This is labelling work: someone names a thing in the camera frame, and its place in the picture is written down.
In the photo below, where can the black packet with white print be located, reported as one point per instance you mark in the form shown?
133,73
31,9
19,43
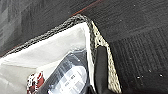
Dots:
70,75

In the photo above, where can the red white packet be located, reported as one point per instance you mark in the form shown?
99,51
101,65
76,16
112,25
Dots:
34,82

